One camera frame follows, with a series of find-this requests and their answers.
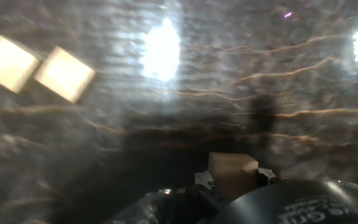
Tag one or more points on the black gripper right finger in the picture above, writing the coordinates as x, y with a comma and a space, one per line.
267, 175

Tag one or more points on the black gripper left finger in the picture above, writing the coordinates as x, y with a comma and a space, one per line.
210, 199

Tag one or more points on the small wooden cube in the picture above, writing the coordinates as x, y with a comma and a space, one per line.
8, 62
64, 74
233, 172

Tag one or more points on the dark marble pattern mat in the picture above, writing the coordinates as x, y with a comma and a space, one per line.
179, 102

